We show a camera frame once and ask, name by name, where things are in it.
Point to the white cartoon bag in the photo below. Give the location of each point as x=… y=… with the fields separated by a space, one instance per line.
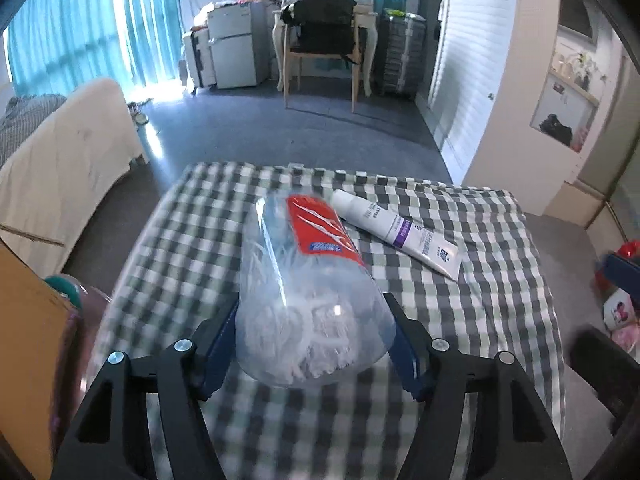
x=618 y=310

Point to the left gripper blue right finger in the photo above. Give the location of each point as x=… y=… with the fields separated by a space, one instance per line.
x=513 y=435

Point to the red fire extinguisher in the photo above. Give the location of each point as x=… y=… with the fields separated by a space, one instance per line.
x=628 y=250

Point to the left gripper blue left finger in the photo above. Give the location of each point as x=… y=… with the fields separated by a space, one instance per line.
x=109 y=436

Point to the silver mini fridge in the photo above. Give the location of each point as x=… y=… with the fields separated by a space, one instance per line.
x=239 y=42

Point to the grey checked blanket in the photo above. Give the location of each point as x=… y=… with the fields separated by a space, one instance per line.
x=24 y=114

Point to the blue curtains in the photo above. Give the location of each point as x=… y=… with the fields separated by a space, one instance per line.
x=55 y=46

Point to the white purple cream tube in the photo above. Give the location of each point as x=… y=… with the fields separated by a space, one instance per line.
x=425 y=245

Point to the cardboard box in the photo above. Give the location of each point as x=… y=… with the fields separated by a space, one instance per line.
x=34 y=324

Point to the wooden chair with black bag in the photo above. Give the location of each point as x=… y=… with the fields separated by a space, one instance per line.
x=323 y=29

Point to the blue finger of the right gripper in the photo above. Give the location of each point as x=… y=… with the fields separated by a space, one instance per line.
x=624 y=273

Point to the white vanity desk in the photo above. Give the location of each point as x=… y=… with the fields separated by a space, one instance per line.
x=366 y=19

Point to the white louvered wardrobe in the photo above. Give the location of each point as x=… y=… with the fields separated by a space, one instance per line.
x=517 y=103

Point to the clear cotton swab jar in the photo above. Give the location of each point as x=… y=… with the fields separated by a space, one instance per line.
x=310 y=312

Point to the white covered sofa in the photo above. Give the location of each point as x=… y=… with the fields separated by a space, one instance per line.
x=52 y=185

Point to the dark drawer tower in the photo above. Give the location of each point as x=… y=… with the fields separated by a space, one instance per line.
x=399 y=62

